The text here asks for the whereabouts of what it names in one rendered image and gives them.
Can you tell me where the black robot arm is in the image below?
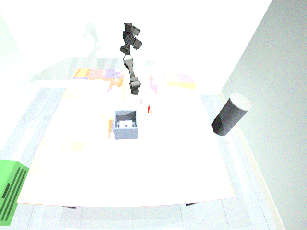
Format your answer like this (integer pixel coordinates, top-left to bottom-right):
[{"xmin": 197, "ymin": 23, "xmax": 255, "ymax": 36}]
[{"xmin": 122, "ymin": 23, "xmax": 142, "ymax": 95}]

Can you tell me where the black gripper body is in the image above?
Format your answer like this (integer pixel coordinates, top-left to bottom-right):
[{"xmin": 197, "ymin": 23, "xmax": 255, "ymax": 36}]
[{"xmin": 120, "ymin": 25, "xmax": 141, "ymax": 55}]

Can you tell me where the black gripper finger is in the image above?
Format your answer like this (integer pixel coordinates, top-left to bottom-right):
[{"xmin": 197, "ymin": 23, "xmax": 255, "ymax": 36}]
[
  {"xmin": 130, "ymin": 28, "xmax": 140, "ymax": 36},
  {"xmin": 120, "ymin": 45, "xmax": 130, "ymax": 53}
]

